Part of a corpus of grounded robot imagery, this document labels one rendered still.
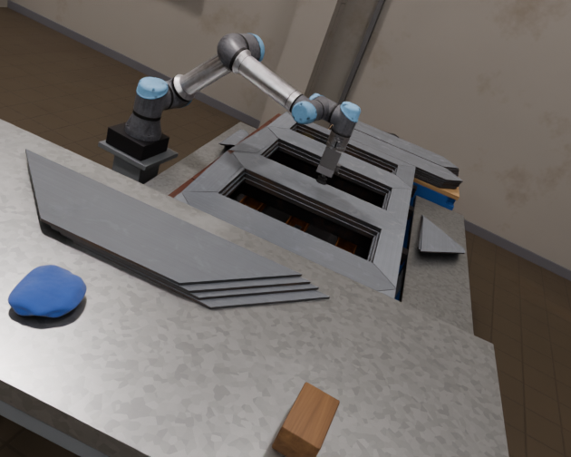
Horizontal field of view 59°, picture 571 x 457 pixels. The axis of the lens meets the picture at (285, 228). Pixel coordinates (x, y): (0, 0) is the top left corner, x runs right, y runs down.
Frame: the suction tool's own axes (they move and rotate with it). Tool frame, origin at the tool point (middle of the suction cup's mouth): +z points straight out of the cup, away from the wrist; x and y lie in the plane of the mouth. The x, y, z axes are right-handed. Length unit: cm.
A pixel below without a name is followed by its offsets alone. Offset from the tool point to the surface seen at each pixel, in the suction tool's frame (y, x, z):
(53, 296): -126, 27, -18
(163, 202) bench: -84, 29, -15
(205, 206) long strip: -46, 29, 4
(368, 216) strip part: -4.2, -21.8, 3.7
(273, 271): -95, -1, -17
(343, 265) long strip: -45.3, -17.9, 3.8
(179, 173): 1, 56, 22
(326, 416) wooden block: -127, -18, -20
